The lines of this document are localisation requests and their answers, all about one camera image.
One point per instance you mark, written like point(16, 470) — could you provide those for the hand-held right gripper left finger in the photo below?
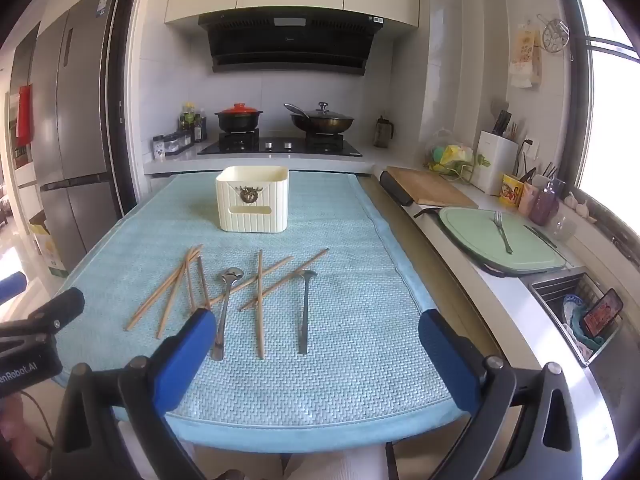
point(185, 355)

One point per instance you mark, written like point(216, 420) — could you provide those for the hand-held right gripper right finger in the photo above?
point(447, 365)

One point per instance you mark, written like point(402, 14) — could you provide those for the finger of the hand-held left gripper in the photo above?
point(55, 312)
point(11, 286)

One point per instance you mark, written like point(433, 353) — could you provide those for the group of wooden chopsticks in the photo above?
point(260, 305)

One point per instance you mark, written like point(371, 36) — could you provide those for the cream ribbed utensil holder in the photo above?
point(252, 200)

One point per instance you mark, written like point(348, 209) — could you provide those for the person's left forearm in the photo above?
point(11, 435)

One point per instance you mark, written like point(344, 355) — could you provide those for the yellow and white carton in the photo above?
point(47, 250)

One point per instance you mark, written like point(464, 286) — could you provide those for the metal spoon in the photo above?
point(304, 310)
point(227, 305)

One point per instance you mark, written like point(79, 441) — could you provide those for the teal woven mat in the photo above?
point(340, 360)

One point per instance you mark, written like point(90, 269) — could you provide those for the green cutting board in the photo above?
point(480, 245)

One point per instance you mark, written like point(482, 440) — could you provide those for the steel sink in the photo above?
point(550, 290)

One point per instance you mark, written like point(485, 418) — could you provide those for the blue and white bowl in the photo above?
point(571, 309)

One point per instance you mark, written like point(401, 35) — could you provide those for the metal fork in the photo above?
point(502, 232)

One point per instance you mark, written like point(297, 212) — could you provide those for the person's light clothing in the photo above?
point(325, 465)

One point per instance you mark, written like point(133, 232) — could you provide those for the thin black knife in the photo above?
point(540, 236)

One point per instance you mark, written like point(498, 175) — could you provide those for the smartphone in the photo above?
point(602, 312)

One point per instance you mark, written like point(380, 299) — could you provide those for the red hanging item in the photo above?
point(24, 115)

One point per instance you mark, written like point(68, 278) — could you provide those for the clear drinking glass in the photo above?
point(562, 230)

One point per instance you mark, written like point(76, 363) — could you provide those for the wooden cutting board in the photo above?
point(430, 187)

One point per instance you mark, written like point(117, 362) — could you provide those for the pink cup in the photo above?
point(526, 200)

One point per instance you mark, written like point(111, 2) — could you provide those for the black tray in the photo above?
point(395, 187)

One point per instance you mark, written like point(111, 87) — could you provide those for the yellow printed cup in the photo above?
point(511, 190)

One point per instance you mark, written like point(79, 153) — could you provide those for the grey steel refrigerator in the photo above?
point(75, 110)

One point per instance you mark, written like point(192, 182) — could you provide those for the white-label spice jar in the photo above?
point(159, 149)

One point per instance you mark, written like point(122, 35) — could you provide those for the black-lid spice jar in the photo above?
point(185, 140)
point(172, 144)

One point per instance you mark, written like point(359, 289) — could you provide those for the garlic bulb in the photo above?
point(586, 210)
point(572, 200)

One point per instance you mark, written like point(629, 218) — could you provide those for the white knife block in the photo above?
point(492, 162)

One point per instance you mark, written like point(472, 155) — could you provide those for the clear plastic bag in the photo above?
point(452, 155)

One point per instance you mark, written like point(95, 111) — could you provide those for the dark sauce bottle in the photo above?
point(199, 126)

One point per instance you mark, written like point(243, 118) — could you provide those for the black gas stove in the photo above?
point(280, 146)

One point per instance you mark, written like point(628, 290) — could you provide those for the yellow-capped oil bottle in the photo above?
point(187, 117)

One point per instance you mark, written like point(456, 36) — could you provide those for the dark glass pitcher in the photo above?
point(382, 132)

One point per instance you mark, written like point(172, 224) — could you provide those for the black pot with red lid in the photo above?
point(239, 117)

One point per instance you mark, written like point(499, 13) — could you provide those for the black wok with glass lid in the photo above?
point(322, 120)

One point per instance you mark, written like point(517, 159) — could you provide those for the window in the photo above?
point(612, 110)

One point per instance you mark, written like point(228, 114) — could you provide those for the yellow printed hanging bag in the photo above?
point(525, 55)

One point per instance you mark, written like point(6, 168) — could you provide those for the black range hood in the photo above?
point(285, 45)

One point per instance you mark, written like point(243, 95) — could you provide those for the round metal steam rack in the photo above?
point(554, 35)

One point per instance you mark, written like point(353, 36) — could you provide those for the wall socket with plug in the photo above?
point(530, 149)

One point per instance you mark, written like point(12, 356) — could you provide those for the black door frame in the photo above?
point(127, 85)

